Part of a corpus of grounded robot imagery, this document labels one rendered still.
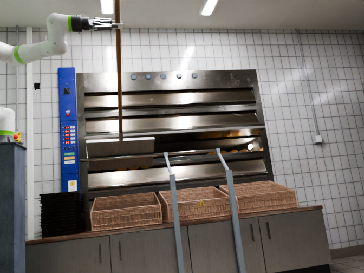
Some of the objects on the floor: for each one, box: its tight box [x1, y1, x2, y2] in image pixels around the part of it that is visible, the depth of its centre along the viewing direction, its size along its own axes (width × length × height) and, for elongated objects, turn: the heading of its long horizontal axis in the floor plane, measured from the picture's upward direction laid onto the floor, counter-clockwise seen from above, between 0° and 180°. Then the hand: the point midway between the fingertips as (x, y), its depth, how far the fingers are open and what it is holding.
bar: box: [80, 148, 246, 273], centre depth 252 cm, size 31×127×118 cm, turn 74°
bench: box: [25, 205, 332, 273], centre depth 270 cm, size 56×242×58 cm, turn 74°
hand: (117, 24), depth 189 cm, fingers closed on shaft, 3 cm apart
